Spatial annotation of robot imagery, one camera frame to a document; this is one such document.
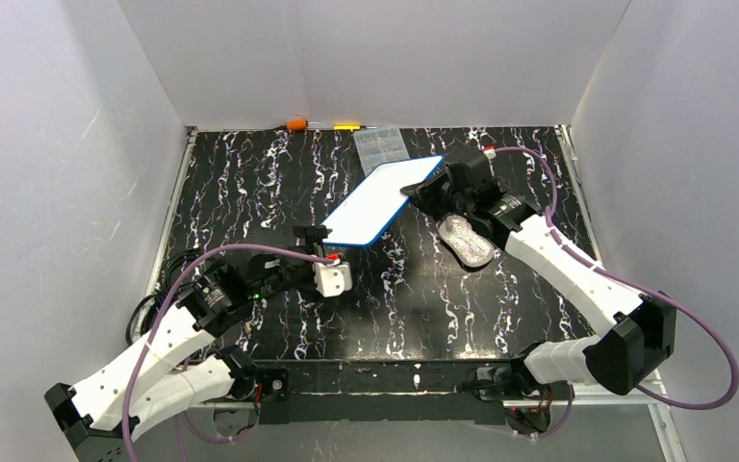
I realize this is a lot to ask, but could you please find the silver mesh eraser pad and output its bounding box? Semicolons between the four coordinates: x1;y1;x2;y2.
438;215;495;269

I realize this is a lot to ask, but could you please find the blue framed whiteboard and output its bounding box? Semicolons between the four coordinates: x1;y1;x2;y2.
323;155;444;247

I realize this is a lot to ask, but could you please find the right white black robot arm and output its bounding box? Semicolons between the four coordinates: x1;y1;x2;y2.
400;150;676;396

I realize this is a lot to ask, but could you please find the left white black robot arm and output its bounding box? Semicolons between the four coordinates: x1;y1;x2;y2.
44;225;352;461

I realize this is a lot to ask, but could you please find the clear plastic screw box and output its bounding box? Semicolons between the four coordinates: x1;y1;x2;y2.
353;127;409;176

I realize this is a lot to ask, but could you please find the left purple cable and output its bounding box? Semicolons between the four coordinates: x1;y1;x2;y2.
120;243;340;462

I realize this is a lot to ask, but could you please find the purple cable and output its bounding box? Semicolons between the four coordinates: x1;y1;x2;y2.
120;243;340;462
484;146;739;440

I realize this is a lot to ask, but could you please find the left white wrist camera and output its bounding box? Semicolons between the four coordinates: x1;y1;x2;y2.
313;254;353;298

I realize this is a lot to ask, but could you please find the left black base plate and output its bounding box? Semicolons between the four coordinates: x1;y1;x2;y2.
200;368;290;403

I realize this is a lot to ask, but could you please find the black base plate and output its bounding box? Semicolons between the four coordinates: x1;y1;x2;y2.
464;364;573;402
200;368;290;403

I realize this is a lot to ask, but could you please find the black cable bundle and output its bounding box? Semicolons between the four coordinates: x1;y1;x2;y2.
125;251;198;348

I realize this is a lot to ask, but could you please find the yellow handled tool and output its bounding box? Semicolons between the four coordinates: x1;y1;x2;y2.
332;124;366;131

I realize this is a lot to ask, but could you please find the orange handled tool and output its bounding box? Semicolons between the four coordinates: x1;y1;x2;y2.
285;118;309;132

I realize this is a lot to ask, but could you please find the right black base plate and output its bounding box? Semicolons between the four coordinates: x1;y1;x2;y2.
464;364;573;402

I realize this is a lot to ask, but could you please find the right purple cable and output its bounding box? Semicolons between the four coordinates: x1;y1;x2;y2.
484;146;739;440

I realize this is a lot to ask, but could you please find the aluminium rail frame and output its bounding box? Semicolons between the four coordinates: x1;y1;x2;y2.
187;361;685;461

